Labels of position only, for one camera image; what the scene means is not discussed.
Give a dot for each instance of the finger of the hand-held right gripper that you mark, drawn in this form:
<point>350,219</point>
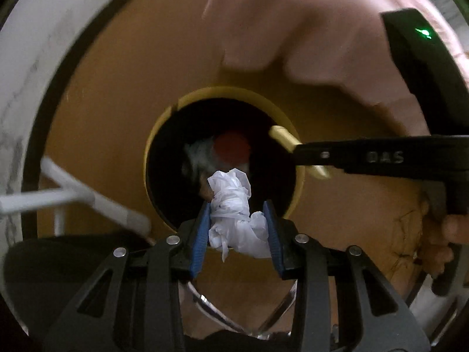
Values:
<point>318,154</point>

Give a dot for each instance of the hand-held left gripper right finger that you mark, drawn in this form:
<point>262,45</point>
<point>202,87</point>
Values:
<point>273,238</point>

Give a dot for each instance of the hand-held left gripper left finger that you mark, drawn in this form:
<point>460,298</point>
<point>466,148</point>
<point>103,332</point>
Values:
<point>199,242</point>

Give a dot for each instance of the white tissue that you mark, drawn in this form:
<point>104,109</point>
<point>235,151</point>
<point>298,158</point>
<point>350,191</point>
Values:
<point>231,205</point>

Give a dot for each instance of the yellow-rimmed trash bin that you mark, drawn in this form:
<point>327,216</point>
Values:
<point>227,91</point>

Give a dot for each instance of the person's right hand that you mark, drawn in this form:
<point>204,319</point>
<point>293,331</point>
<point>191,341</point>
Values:
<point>454,229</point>

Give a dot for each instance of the pink clothing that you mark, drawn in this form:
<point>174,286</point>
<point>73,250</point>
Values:
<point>293,25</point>

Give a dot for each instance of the white metal frame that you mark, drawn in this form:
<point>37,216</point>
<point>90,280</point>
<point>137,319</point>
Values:
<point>73,194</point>

